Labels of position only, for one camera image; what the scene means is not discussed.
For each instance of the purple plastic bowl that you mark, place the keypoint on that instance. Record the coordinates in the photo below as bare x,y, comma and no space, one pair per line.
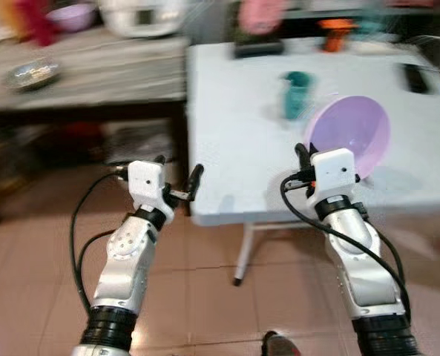
353,133

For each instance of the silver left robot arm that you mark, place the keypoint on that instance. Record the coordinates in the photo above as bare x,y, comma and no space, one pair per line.
127,256

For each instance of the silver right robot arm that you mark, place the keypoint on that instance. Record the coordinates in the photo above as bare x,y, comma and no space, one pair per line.
357,252

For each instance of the white folding table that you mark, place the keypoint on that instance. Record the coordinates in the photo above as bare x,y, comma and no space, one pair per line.
242,148

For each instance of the teal plastic cup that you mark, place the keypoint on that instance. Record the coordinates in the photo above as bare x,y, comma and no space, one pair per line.
297,95

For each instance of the grey wooden counter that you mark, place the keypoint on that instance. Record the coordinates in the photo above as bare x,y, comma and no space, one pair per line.
108,70

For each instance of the black flat tray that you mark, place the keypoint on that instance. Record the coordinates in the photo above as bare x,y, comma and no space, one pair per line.
258,48

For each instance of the orange plastic stand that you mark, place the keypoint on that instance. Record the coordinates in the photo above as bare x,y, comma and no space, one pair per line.
335,33

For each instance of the black remote control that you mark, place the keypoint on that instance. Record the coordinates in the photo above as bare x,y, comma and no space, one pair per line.
415,78

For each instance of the white rice cooker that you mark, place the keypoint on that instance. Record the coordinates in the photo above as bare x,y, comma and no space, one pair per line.
142,16

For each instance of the pink round object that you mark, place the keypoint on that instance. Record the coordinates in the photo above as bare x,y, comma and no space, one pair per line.
261,16

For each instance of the shiny metal bowl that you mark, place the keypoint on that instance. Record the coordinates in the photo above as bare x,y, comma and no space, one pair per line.
33,76

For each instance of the purple plastic basin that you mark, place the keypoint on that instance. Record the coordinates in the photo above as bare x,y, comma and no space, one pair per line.
71,16

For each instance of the red cloth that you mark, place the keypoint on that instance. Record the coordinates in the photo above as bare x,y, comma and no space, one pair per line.
34,21

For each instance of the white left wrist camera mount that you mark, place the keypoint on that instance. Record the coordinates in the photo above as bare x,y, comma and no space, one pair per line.
147,180

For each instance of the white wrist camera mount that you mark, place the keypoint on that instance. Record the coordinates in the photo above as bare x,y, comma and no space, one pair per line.
332,170
147,180

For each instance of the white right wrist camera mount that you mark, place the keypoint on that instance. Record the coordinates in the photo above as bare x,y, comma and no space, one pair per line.
332,170

